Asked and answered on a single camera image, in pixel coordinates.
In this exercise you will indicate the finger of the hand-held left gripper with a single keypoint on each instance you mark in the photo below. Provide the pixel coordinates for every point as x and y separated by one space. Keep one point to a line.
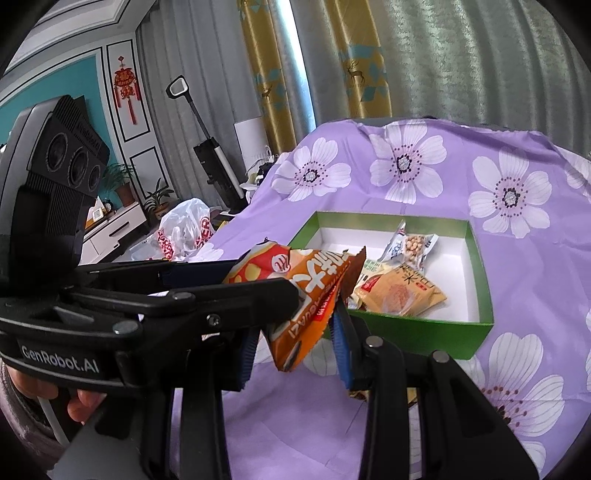
138 271
221 304

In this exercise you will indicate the purple floral cloth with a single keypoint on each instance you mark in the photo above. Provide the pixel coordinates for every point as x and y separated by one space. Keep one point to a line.
531 286

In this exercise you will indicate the grey curtain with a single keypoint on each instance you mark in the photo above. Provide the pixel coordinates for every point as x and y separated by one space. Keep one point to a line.
461 60
203 55

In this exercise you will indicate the tan orange snack packet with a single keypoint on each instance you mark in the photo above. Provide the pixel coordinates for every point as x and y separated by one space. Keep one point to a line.
401 293

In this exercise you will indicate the white low cabinet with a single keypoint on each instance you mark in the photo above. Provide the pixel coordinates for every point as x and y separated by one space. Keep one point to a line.
115 227

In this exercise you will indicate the green and white snack packet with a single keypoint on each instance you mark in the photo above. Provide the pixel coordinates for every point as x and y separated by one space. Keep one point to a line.
374 267

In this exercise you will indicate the white box appliance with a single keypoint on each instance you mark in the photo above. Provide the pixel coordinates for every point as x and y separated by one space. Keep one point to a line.
249 143

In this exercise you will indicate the black upright vacuum cleaner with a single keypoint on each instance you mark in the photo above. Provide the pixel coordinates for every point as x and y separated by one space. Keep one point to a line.
214 170

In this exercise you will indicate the orange chips snack packet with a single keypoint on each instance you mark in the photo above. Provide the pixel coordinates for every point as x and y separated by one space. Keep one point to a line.
300 295

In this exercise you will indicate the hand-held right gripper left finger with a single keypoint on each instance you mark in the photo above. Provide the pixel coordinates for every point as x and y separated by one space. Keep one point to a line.
247 360

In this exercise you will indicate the white peanut snack packet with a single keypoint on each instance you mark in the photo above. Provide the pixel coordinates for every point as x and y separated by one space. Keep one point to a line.
413 247

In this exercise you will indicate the person's left hand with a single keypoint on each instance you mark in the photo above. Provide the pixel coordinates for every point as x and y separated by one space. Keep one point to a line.
83 406

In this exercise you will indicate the red knot wall ornament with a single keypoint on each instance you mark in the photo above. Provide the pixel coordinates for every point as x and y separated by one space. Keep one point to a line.
125 85

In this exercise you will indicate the white plastic bag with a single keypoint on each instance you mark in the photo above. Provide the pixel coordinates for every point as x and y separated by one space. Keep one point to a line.
184 226

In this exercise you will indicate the green cardboard box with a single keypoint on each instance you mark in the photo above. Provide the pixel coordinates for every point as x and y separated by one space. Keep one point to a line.
415 334

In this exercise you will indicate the potted plant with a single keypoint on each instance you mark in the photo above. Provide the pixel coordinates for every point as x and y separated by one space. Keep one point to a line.
121 182
157 201

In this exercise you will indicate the yellow patterned curtain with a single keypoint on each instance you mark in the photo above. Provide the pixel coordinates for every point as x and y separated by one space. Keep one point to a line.
360 60
268 69

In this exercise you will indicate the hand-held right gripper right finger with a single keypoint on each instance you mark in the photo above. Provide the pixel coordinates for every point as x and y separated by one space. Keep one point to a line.
344 355

